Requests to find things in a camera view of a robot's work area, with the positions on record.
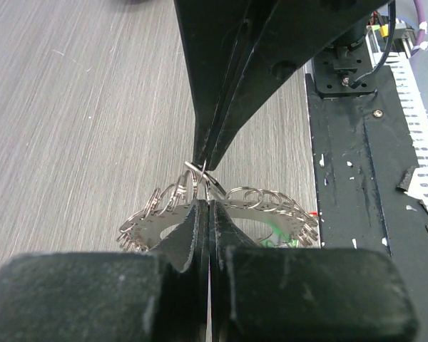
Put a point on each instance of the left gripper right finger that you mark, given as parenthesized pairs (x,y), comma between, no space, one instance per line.
(279,294)

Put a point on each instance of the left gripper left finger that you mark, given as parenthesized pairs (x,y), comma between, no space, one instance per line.
(161,295)

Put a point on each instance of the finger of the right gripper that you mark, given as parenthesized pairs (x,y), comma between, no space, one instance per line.
(214,35)
(293,33)

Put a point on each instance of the large metal keyring with rings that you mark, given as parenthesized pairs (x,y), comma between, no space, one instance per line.
(250,211)

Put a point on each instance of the green key tag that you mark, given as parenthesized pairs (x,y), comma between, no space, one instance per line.
(278,239)

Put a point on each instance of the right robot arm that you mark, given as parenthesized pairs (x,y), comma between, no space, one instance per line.
(349,50)

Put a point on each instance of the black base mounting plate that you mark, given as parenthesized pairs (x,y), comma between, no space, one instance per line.
(364,163)

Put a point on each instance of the slotted cable duct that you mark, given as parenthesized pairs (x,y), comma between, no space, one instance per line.
(414,111)

